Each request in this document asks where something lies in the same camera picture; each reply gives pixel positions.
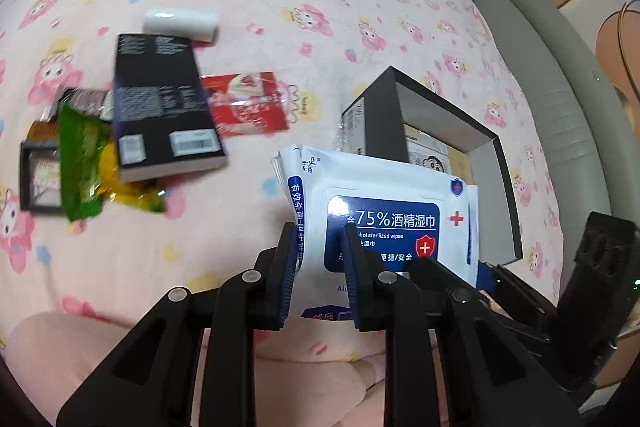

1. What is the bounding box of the yellow cartoon card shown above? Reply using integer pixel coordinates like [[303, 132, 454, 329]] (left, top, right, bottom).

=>
[[404, 124, 472, 184]]

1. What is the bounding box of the red snack packet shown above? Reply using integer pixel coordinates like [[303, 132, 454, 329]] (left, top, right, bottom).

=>
[[200, 71, 292, 138]]

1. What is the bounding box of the white cylindrical roll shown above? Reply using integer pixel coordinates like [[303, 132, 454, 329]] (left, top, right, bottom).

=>
[[143, 8, 220, 46]]

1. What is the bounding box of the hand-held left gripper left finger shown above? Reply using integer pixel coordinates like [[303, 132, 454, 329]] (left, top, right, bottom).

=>
[[56, 223, 301, 427]]

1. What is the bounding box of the dark square packet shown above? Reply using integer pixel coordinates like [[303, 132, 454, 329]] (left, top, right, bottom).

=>
[[19, 139, 67, 214]]

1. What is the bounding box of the orange wooden board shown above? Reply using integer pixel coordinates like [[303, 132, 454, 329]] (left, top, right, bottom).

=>
[[594, 0, 640, 108]]

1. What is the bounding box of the long black product box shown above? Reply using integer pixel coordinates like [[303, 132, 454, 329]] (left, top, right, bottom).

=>
[[112, 34, 229, 184]]

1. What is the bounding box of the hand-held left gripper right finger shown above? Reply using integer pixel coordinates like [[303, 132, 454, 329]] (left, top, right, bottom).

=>
[[340, 223, 583, 427]]

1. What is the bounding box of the white blue wet wipes pack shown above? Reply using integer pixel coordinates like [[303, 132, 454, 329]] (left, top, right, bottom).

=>
[[270, 145, 481, 324]]

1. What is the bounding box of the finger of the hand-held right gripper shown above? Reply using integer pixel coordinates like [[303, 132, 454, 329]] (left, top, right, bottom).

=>
[[475, 260, 560, 348]]

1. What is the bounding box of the grey padded chair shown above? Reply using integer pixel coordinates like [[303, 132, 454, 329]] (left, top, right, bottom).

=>
[[471, 0, 632, 266]]

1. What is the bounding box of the small orange brown packet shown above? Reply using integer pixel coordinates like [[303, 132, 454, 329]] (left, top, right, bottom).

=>
[[26, 121, 62, 142]]

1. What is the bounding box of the green yellow snack packet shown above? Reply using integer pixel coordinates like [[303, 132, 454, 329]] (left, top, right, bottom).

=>
[[57, 101, 167, 224]]

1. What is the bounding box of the black cardboard box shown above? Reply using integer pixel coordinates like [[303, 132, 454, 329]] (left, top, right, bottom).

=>
[[341, 66, 524, 266]]

